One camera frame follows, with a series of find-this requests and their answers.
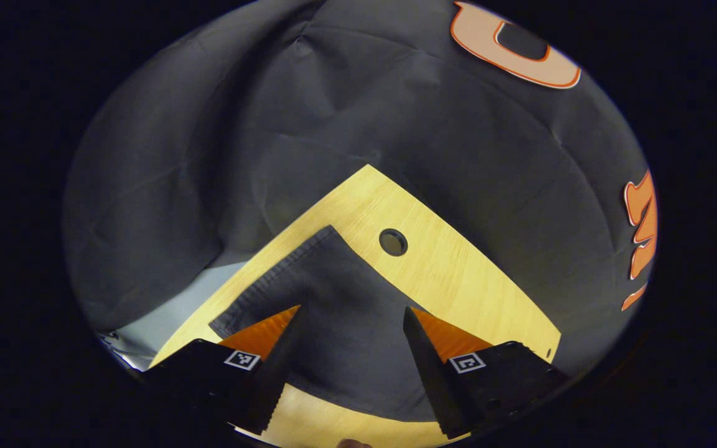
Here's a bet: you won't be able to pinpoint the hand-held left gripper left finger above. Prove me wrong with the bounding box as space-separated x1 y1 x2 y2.
143 304 307 436

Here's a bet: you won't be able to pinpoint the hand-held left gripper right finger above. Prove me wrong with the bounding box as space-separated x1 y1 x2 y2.
403 306 569 440

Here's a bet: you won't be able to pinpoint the dark grey jeans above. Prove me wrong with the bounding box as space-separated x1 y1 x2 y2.
209 225 452 424

